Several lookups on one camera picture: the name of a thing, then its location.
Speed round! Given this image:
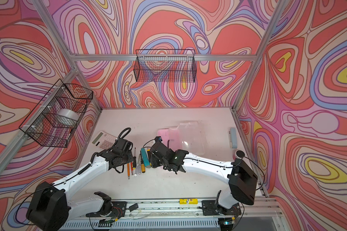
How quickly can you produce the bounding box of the orange sleeve hex key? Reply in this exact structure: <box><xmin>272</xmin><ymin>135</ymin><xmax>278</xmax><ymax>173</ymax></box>
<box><xmin>127</xmin><ymin>163</ymin><xmax>131</xmax><ymax>180</ymax></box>

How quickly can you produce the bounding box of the pink plastic tool box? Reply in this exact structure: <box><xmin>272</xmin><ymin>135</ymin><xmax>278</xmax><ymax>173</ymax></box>
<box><xmin>157</xmin><ymin>121</ymin><xmax>207</xmax><ymax>156</ymax></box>

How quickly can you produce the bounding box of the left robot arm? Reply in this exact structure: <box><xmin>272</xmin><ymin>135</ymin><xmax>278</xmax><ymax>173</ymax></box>
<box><xmin>26</xmin><ymin>138</ymin><xmax>133</xmax><ymax>231</ymax></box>

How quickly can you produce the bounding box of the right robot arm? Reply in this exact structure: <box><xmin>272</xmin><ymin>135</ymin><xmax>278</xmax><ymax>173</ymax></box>
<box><xmin>149</xmin><ymin>141</ymin><xmax>258</xmax><ymax>209</ymax></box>

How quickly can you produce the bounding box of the teal utility knife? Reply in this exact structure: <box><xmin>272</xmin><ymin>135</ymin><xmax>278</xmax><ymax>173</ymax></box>
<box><xmin>141</xmin><ymin>148</ymin><xmax>151</xmax><ymax>168</ymax></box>

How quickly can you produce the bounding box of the black yellow phillips screwdriver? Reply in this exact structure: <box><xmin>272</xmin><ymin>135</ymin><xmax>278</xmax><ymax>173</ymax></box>
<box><xmin>132</xmin><ymin>148</ymin><xmax>136</xmax><ymax>170</ymax></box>

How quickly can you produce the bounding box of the pink calculator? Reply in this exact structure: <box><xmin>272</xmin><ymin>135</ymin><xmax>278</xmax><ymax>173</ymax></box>
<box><xmin>91</xmin><ymin>131</ymin><xmax>117</xmax><ymax>149</ymax></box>

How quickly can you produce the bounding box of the yellow label tag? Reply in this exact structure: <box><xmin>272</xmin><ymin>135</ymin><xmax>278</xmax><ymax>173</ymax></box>
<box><xmin>179</xmin><ymin>198</ymin><xmax>198</xmax><ymax>205</ymax></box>

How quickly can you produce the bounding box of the silver tape roll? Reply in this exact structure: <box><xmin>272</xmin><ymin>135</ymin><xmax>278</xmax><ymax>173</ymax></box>
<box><xmin>57</xmin><ymin>108</ymin><xmax>80</xmax><ymax>122</ymax></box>

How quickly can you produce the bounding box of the blue grey stapler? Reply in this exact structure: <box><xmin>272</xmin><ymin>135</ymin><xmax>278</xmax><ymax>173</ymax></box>
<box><xmin>228</xmin><ymin>128</ymin><xmax>238</xmax><ymax>149</ymax></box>

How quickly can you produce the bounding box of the pink round speaker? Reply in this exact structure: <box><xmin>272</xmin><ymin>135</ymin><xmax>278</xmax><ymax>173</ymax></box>
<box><xmin>233</xmin><ymin>150</ymin><xmax>245</xmax><ymax>160</ymax></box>

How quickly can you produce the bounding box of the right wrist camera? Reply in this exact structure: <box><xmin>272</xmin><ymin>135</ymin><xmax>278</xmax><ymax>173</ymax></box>
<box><xmin>154</xmin><ymin>136</ymin><xmax>163</xmax><ymax>142</ymax></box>

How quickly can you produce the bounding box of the yellow handle screwdriver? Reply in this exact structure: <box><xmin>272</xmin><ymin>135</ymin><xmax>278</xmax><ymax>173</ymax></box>
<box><xmin>141</xmin><ymin>157</ymin><xmax>146</xmax><ymax>173</ymax></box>

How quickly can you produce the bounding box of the clear handle screwdriver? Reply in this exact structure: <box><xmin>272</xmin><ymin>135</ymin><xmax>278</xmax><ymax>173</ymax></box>
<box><xmin>134</xmin><ymin>155</ymin><xmax>142</xmax><ymax>176</ymax></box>

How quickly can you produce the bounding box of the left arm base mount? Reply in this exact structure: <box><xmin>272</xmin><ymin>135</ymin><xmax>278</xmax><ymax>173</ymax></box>
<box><xmin>85</xmin><ymin>201</ymin><xmax>127</xmax><ymax>219</ymax></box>

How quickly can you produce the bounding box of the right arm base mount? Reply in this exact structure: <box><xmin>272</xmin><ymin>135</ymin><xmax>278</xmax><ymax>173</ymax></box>
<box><xmin>198</xmin><ymin>200</ymin><xmax>242</xmax><ymax>217</ymax></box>

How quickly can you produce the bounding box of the black wire basket left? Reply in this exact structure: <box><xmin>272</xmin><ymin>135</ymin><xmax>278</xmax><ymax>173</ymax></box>
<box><xmin>19</xmin><ymin>80</ymin><xmax>93</xmax><ymax>148</ymax></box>

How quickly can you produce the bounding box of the black wire basket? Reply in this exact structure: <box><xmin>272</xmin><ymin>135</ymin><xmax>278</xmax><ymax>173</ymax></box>
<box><xmin>19</xmin><ymin>80</ymin><xmax>93</xmax><ymax>148</ymax></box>
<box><xmin>134</xmin><ymin>49</ymin><xmax>197</xmax><ymax>83</ymax></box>

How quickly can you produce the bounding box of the black wire basket back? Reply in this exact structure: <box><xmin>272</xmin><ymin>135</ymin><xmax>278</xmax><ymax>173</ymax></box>
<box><xmin>134</xmin><ymin>49</ymin><xmax>197</xmax><ymax>83</ymax></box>

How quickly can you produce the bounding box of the aluminium front rail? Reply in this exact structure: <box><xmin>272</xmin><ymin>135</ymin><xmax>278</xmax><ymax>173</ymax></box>
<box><xmin>57</xmin><ymin>197</ymin><xmax>284</xmax><ymax>220</ymax></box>

